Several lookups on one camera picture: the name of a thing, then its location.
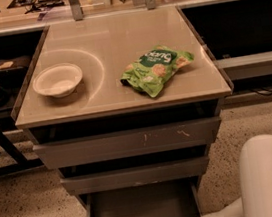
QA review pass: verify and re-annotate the grey bottom drawer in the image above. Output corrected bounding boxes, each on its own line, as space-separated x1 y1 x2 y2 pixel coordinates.
86 179 201 217

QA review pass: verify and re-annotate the grey drawer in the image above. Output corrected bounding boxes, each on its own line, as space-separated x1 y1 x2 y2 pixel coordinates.
28 99 226 173
86 179 201 217
60 145 209 195

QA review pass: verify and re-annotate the grey drawer cabinet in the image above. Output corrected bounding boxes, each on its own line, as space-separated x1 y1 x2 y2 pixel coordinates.
0 0 252 217

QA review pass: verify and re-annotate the grey top drawer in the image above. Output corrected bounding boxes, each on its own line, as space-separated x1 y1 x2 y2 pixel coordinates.
28 99 226 173

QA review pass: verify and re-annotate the grey middle drawer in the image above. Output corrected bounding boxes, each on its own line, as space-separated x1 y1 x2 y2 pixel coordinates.
60 145 209 195

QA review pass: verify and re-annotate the green snack bag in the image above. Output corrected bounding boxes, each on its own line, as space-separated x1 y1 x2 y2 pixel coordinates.
120 45 194 98

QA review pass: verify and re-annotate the white paper bowl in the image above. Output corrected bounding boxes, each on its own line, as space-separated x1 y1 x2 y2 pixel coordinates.
33 63 83 98

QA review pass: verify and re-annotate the black bag under desk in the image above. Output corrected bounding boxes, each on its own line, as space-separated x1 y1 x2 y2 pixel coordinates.
0 55 31 87

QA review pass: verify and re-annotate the black table leg frame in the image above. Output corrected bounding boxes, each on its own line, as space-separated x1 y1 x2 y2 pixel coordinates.
0 130 43 178

